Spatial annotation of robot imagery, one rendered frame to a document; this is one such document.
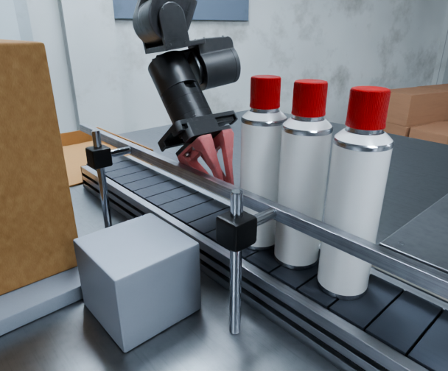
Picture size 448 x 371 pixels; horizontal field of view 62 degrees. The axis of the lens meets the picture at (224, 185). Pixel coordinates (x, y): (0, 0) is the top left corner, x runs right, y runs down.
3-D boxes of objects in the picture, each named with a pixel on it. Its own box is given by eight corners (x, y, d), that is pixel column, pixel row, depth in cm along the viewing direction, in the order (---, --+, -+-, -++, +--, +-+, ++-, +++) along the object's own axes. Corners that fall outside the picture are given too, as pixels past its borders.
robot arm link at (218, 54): (134, 13, 52) (156, 3, 45) (204, 3, 57) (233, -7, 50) (154, 98, 57) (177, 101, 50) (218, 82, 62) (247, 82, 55)
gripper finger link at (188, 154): (262, 174, 50) (233, 113, 51) (222, 188, 46) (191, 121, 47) (235, 191, 55) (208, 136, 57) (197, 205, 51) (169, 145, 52)
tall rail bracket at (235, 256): (280, 313, 43) (289, 179, 36) (234, 346, 38) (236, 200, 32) (259, 299, 45) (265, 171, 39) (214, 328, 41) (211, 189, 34)
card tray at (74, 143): (154, 165, 90) (153, 149, 88) (42, 194, 74) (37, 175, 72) (99, 140, 110) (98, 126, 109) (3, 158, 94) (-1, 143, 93)
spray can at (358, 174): (376, 285, 39) (414, 88, 32) (350, 308, 36) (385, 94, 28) (334, 264, 43) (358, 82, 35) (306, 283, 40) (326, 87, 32)
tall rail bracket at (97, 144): (144, 221, 63) (135, 126, 57) (104, 235, 59) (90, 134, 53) (135, 214, 66) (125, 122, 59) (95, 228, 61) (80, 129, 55)
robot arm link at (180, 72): (141, 72, 54) (148, 48, 49) (183, 62, 57) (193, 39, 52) (161, 112, 54) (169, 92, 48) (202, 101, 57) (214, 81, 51)
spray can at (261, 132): (287, 241, 48) (300, 76, 40) (259, 256, 45) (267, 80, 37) (258, 226, 51) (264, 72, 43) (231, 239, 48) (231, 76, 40)
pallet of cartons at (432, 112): (517, 166, 335) (540, 93, 310) (430, 185, 294) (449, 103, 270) (440, 144, 401) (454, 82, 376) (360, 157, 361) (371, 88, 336)
